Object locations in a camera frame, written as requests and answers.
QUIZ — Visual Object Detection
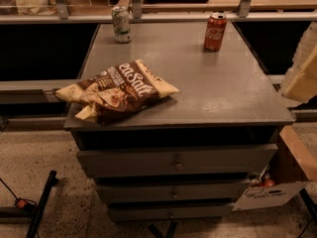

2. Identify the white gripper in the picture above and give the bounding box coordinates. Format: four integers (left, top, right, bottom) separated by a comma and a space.
279, 22, 317, 107

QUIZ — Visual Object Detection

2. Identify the brown sea salt chip bag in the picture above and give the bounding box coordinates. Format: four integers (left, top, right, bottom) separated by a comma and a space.
55, 59, 178, 123

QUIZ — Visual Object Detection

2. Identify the red cola can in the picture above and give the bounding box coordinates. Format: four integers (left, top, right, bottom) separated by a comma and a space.
204, 12, 227, 52

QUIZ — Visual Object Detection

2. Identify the green 7up can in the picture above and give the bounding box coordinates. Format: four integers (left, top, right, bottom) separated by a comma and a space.
112, 6, 132, 43

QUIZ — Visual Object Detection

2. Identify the cardboard box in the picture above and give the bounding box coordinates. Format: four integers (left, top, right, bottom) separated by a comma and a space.
233, 126, 317, 211

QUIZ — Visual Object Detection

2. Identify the grey metal railing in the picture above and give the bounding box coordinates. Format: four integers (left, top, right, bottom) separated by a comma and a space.
0, 0, 317, 24

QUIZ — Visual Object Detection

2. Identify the top grey drawer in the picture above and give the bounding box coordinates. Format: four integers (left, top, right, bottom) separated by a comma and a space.
77, 144, 277, 178

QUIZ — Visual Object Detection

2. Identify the grey drawer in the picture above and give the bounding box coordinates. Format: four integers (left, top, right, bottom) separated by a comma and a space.
108, 202, 234, 222
96, 179, 249, 203
77, 144, 277, 178

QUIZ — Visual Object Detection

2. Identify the red bottle in box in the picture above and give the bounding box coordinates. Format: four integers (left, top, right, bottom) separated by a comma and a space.
262, 173, 275, 187

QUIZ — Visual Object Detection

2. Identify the grey drawer cabinet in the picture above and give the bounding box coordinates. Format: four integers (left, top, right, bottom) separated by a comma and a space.
64, 22, 293, 211

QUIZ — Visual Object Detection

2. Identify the middle grey drawer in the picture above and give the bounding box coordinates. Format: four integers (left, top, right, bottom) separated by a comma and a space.
96, 179, 249, 203

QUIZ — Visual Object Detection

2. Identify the bottom grey drawer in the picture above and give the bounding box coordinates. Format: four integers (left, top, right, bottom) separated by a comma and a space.
108, 202, 234, 222

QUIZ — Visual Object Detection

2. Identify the black stand leg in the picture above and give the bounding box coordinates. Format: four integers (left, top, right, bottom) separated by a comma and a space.
26, 171, 58, 238

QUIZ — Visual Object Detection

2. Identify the orange cable connector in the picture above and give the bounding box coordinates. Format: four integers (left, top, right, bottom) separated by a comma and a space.
15, 198, 37, 211

